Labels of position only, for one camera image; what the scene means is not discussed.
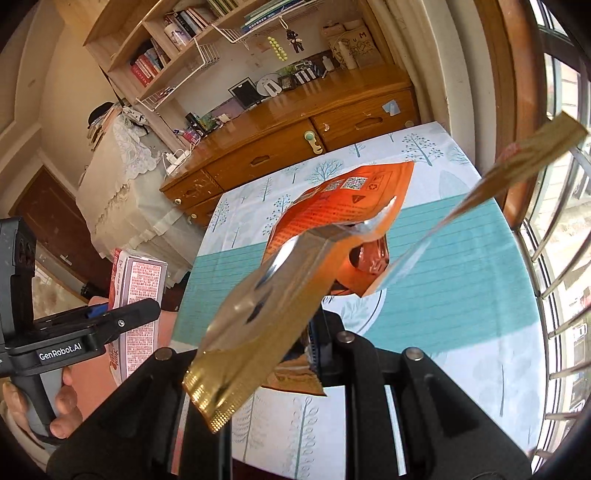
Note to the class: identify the person's left hand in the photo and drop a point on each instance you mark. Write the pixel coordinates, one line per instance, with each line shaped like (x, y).
(69, 415)

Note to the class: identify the white power strip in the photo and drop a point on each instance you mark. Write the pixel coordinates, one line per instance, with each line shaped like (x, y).
(176, 161)

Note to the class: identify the orange gold foil bag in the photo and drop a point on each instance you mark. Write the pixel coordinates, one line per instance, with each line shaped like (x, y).
(258, 323)

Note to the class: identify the small dark picture frame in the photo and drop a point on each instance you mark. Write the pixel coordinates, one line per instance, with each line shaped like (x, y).
(287, 82)

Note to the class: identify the small black box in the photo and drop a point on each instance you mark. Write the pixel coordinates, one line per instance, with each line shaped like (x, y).
(192, 125)

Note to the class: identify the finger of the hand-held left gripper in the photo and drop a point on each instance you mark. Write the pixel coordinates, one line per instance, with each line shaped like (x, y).
(99, 311)
(134, 314)

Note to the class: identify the small white bottle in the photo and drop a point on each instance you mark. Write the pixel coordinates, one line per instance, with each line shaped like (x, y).
(327, 64)

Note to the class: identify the cream curtain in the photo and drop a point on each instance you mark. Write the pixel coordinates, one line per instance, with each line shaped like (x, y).
(415, 55)

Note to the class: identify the cream lace furniture cover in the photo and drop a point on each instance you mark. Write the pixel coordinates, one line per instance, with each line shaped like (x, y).
(129, 198)

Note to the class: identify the metal window grille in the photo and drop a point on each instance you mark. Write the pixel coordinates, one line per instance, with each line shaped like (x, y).
(547, 235)

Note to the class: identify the wooden window trim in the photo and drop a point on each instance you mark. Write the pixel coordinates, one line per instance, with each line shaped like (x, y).
(512, 115)

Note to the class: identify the dark wooden door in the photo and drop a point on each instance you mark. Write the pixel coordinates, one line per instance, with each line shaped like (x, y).
(51, 221)

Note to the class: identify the green plastic hook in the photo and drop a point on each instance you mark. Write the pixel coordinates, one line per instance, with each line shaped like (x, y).
(313, 141)

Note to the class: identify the white printed mug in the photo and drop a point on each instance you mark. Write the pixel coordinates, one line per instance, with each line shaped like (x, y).
(176, 36)

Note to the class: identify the wooden dresser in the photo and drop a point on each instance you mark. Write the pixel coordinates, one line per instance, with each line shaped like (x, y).
(277, 120)

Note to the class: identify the blue sticker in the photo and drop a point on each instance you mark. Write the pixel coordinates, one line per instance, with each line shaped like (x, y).
(390, 107)

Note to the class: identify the hanging black figure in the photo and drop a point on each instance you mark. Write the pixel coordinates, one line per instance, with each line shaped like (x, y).
(294, 40)

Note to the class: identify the black hat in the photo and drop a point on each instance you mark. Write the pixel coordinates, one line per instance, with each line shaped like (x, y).
(100, 114)

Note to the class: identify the green packet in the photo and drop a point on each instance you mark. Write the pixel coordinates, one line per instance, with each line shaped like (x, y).
(207, 123)

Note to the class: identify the row of red books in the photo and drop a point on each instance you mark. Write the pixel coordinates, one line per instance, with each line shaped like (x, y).
(145, 67)

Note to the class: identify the tall white bottle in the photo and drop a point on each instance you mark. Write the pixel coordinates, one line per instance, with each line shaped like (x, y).
(347, 55)

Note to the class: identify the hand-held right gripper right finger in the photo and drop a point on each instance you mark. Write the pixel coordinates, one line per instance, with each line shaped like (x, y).
(332, 350)

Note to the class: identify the black white striped box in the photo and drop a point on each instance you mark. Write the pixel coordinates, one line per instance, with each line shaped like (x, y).
(308, 73)

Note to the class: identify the purple desk pad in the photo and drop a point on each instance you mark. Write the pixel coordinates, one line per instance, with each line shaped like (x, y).
(227, 110)

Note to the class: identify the tree print tablecloth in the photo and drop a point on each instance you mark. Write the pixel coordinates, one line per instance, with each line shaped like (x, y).
(461, 300)

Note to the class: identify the black picture frame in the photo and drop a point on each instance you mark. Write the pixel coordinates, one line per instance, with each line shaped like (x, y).
(244, 92)

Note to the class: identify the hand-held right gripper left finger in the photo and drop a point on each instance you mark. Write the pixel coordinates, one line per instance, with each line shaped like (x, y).
(203, 454)

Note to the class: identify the wooden wall bookshelf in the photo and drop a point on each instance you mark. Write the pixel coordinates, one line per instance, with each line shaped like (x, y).
(124, 27)

